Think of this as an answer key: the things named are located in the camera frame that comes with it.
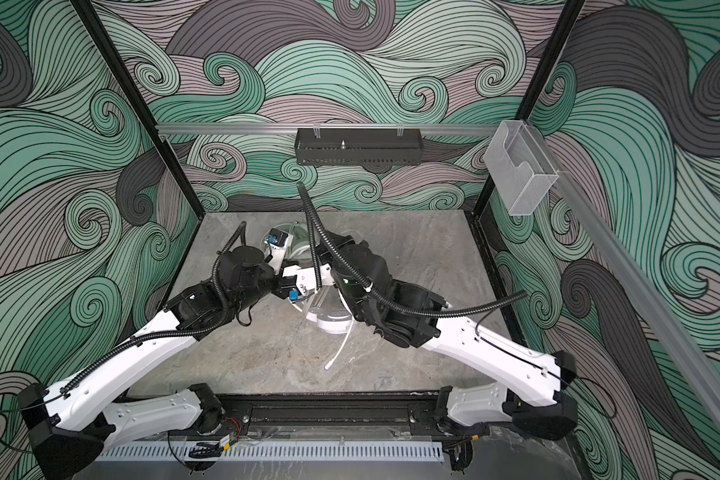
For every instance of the mint green headphones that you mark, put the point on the mint green headphones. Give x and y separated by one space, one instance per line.
299 248

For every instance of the black frame post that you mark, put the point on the black frame post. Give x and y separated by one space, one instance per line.
96 30
549 58

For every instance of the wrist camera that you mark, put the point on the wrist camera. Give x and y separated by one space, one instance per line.
278 242
301 283

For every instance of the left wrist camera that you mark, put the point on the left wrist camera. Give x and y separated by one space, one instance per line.
278 242

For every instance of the clear plastic wall bin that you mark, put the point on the clear plastic wall bin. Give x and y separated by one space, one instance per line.
521 166

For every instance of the white headphones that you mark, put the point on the white headphones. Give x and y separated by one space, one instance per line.
328 310

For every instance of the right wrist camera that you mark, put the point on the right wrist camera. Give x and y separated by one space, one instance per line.
301 283

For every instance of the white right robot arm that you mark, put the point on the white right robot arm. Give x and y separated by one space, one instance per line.
527 388

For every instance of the black frame post right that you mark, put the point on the black frame post right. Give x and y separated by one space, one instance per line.
549 58

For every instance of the black frame post left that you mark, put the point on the black frame post left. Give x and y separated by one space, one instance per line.
96 30

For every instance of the black perforated wall tray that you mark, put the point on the black perforated wall tray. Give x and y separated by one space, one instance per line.
373 148

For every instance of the aluminium wall rail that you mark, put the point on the aluminium wall rail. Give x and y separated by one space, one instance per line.
252 128

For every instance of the white slotted cable duct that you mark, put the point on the white slotted cable duct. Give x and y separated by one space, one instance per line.
286 451

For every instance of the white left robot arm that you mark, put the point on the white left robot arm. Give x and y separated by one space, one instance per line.
71 422

